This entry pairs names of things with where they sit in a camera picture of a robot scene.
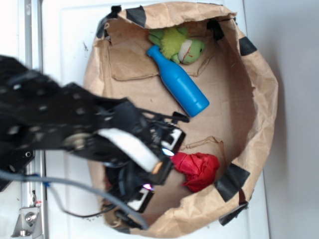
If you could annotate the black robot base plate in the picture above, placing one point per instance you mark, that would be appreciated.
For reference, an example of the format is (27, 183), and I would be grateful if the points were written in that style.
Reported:
(15, 161)

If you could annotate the crumpled red paper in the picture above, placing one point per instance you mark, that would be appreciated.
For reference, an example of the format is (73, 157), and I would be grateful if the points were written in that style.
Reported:
(199, 169)

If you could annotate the metal corner bracket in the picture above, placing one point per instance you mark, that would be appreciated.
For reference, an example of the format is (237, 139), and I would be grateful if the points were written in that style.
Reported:
(28, 225)

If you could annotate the white tray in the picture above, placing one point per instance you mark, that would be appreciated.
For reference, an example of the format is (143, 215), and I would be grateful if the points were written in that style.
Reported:
(69, 28)

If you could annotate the green plush toy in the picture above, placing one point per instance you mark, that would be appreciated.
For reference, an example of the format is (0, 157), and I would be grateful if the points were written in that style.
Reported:
(175, 45)

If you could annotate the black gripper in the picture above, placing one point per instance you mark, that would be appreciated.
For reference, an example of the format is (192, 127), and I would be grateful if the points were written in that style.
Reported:
(136, 146)

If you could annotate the brown paper bag bin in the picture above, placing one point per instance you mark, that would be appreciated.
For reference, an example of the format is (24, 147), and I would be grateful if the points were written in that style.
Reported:
(237, 127)

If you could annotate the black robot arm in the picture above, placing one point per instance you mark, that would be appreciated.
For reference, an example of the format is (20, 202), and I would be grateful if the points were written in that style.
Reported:
(38, 114)

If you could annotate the aluminium frame rail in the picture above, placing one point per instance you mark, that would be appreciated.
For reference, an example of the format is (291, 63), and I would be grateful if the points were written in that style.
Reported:
(30, 53)

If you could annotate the blue plastic bottle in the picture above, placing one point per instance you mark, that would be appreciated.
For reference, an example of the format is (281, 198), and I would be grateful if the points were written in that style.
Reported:
(180, 85)

